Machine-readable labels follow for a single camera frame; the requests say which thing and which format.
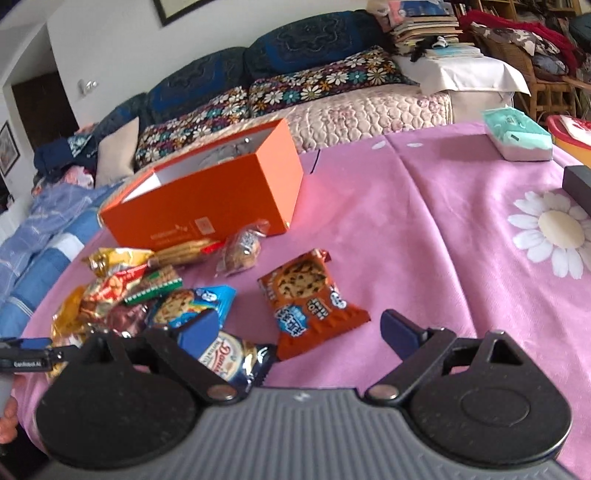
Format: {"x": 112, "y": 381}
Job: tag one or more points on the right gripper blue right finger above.
{"x": 422, "y": 351}

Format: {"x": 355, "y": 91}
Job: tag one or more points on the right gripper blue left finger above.
{"x": 178, "y": 351}

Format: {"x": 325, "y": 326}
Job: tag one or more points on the red fish tofu packet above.
{"x": 103, "y": 294}

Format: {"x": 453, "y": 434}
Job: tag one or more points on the person's hand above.
{"x": 9, "y": 422}

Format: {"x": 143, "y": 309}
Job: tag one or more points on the blue cookie packet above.
{"x": 181, "y": 305}

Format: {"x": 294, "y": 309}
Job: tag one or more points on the danisa dark blue packet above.
{"x": 241, "y": 363}

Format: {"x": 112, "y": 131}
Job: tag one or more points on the red clear candy packet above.
{"x": 126, "y": 320}

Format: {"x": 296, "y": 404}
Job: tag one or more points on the large yellow cake packet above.
{"x": 68, "y": 327}

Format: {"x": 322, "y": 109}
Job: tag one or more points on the green round biscuit packet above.
{"x": 154, "y": 285}

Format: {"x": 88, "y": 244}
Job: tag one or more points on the long biscuit stick packet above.
{"x": 185, "y": 253}

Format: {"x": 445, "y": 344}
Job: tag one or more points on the gold yellow snack packet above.
{"x": 107, "y": 261}

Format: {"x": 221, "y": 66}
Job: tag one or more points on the orange chocolate cookie packet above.
{"x": 308, "y": 307}

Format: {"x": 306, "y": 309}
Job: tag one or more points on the small clear muffin packet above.
{"x": 241, "y": 251}

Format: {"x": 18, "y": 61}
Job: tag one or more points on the pink floral tablecloth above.
{"x": 436, "y": 225}

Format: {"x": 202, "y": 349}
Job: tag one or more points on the blue striped blanket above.
{"x": 62, "y": 220}

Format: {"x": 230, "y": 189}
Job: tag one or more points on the orange cardboard box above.
{"x": 211, "y": 191}

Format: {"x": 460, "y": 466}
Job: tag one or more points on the beige pillow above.
{"x": 116, "y": 153}

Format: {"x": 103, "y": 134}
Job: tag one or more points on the black remote control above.
{"x": 576, "y": 183}

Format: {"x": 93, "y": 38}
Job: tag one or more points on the teal tissue pack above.
{"x": 517, "y": 137}

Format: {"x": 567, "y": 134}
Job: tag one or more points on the quilted beige sofa cover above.
{"x": 364, "y": 114}

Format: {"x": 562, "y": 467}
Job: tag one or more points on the left floral cushion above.
{"x": 158, "y": 141}

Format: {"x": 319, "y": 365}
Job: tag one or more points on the floral cushion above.
{"x": 370, "y": 68}
{"x": 158, "y": 141}

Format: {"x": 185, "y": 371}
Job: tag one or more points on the white cloth covered stand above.
{"x": 473, "y": 84}

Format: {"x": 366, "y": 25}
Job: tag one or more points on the dark blue sofa back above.
{"x": 307, "y": 43}

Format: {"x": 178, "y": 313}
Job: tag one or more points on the wicker chair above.
{"x": 550, "y": 90}

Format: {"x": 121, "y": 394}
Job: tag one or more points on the right floral cushion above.
{"x": 370, "y": 68}

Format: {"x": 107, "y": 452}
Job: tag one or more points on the stack of books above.
{"x": 415, "y": 27}

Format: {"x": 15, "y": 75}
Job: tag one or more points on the framed wall picture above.
{"x": 169, "y": 11}

